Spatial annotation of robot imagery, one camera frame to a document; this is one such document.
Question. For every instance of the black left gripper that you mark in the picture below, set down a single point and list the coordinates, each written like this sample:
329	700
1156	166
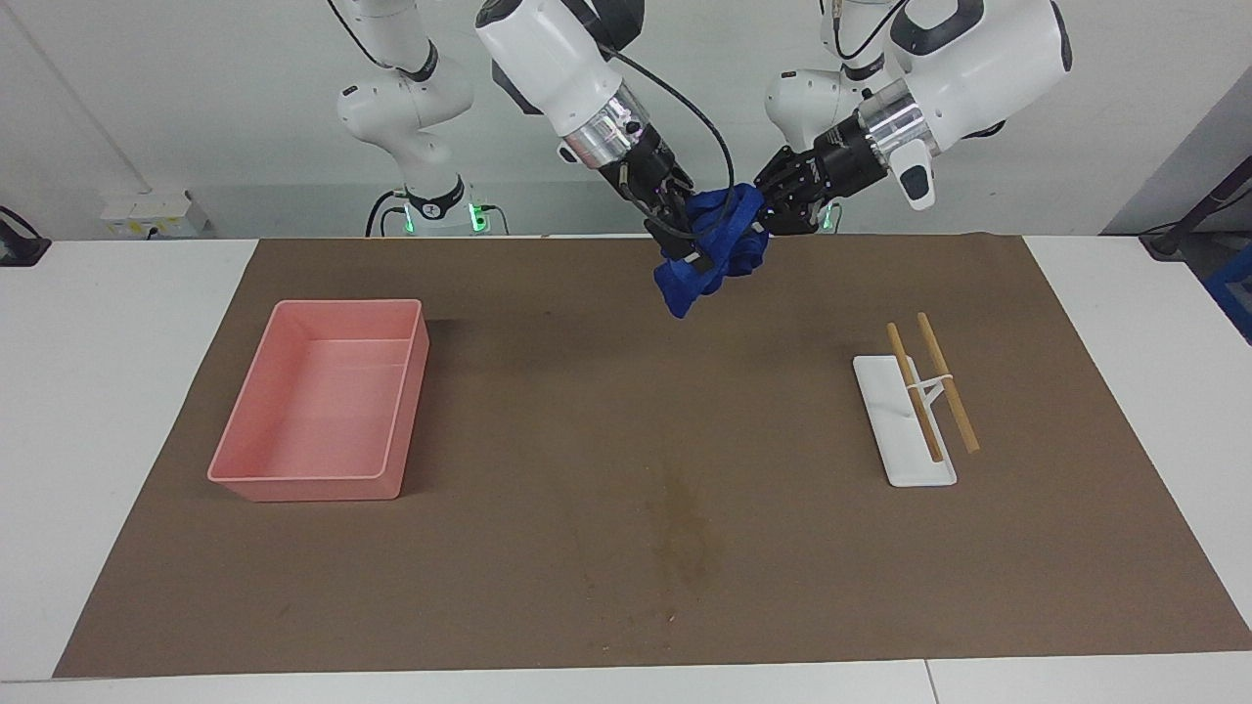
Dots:
836	161

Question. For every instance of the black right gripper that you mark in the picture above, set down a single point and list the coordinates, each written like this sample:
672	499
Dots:
646	171

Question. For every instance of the blue cloth towel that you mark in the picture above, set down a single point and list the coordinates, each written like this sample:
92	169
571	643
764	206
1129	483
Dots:
714	249

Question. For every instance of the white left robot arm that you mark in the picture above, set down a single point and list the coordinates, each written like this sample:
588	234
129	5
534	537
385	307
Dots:
988	59

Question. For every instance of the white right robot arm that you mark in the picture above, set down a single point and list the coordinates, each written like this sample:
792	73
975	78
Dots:
548	59

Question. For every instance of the white towel rack base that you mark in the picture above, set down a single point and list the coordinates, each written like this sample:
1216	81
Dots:
905	430

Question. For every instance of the brown table mat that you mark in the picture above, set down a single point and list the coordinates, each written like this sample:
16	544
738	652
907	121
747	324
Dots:
587	411

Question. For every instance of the wooden rack rod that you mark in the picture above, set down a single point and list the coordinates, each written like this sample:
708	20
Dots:
954	391
915	391

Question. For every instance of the pink plastic bin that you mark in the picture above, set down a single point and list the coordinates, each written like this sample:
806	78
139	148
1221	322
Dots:
323	401

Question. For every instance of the black tripod stand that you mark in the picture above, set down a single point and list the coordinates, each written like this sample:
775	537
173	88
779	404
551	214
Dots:
1198	210

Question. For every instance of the white power strip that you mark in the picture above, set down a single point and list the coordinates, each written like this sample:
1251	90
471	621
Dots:
152	215

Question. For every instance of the blue frame piece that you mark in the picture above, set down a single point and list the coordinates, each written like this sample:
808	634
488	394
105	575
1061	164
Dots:
1234	293

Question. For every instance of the black clamp mount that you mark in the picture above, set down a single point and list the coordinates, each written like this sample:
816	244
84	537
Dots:
18	244

